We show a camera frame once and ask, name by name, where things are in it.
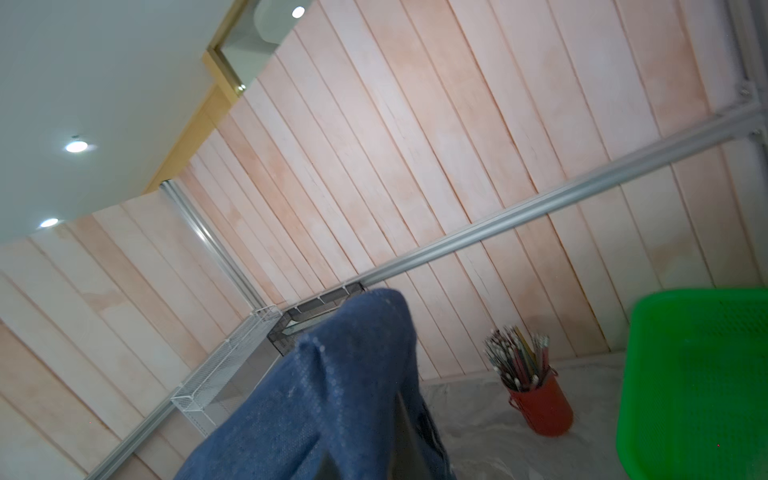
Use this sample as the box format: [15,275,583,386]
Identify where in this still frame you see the white wire mesh shelf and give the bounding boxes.
[171,305,282,437]

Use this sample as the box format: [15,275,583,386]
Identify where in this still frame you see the horizontal aluminium frame rail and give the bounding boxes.
[353,101,767,286]

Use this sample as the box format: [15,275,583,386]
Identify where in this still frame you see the left aluminium frame rail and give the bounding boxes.
[85,395,176,480]

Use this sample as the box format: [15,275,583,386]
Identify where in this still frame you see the blue denim trousers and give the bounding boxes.
[178,288,454,479]

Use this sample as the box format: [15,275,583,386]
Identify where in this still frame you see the black mesh wall basket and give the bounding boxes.
[267,282,365,355]

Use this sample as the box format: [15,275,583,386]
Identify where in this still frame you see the left vertical aluminium post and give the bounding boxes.
[159,179,267,310]

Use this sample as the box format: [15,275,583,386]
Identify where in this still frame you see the red metal pencil cup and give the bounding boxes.
[509,369,574,438]

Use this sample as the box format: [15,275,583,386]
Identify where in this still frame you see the green plastic basket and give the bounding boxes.
[616,288,767,479]

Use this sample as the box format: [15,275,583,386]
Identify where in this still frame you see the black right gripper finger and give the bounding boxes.
[392,393,433,480]

